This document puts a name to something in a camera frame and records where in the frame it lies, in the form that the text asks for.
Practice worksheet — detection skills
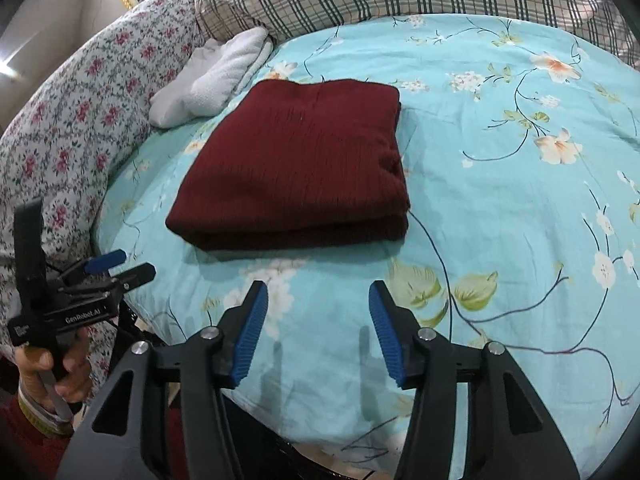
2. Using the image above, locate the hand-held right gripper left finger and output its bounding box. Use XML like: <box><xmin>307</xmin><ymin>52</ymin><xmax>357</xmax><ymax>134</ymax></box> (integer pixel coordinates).
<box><xmin>70</xmin><ymin>280</ymin><xmax>271</xmax><ymax>480</ymax></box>

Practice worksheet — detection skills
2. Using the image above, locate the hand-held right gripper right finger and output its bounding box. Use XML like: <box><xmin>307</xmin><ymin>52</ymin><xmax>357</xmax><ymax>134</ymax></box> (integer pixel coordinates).
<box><xmin>367</xmin><ymin>280</ymin><xmax>581</xmax><ymax>480</ymax></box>

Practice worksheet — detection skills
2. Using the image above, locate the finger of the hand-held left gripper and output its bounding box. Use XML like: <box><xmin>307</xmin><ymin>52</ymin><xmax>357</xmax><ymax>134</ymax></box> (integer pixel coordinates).
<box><xmin>84</xmin><ymin>249</ymin><xmax>127</xmax><ymax>276</ymax></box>
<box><xmin>107</xmin><ymin>262</ymin><xmax>157</xmax><ymax>294</ymax></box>

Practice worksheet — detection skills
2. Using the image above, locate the maroon knit sweater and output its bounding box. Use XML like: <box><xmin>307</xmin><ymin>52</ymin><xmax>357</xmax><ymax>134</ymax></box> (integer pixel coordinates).
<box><xmin>166</xmin><ymin>78</ymin><xmax>412</xmax><ymax>253</ymax></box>

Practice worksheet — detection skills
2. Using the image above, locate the person's left forearm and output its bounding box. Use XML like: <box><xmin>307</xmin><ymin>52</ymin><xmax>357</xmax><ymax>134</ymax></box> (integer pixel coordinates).
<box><xmin>0</xmin><ymin>377</ymin><xmax>78</xmax><ymax>480</ymax></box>

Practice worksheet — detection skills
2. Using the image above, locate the person's left hand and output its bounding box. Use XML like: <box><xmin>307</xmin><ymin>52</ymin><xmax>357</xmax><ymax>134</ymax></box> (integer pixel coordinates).
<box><xmin>14</xmin><ymin>331</ymin><xmax>94</xmax><ymax>412</ymax></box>

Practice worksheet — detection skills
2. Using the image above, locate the floral quilt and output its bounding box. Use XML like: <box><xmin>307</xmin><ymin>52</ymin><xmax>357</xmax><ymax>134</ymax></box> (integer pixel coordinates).
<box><xmin>0</xmin><ymin>0</ymin><xmax>207</xmax><ymax>356</ymax></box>

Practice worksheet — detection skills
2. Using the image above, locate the light blue floral bed sheet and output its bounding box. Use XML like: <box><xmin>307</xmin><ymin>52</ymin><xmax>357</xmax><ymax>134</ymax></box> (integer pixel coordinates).
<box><xmin>92</xmin><ymin>12</ymin><xmax>640</xmax><ymax>467</ymax></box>

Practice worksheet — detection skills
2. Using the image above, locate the white textured towel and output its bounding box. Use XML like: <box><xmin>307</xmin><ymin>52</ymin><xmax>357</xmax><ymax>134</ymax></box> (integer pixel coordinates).
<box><xmin>149</xmin><ymin>26</ymin><xmax>274</xmax><ymax>129</ymax></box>

